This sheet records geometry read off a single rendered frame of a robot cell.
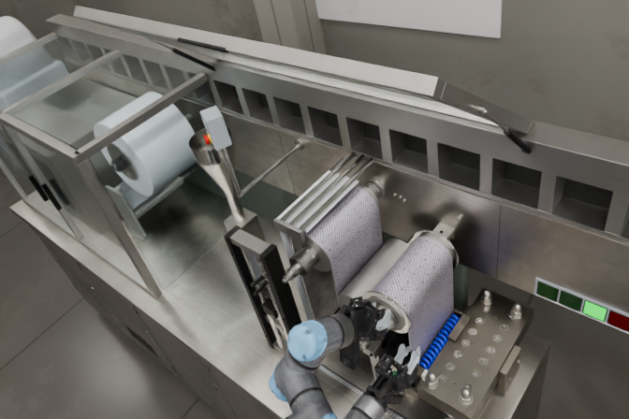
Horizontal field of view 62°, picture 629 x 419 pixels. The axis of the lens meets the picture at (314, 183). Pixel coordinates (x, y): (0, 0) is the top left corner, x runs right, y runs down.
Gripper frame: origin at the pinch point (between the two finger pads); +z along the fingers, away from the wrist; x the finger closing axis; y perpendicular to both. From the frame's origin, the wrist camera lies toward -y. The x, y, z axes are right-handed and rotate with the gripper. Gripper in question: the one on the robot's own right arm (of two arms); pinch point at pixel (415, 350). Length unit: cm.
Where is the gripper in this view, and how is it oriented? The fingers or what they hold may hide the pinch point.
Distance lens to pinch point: 155.8
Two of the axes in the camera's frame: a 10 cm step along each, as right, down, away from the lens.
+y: -1.8, -7.6, -6.2
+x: -7.6, -2.9, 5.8
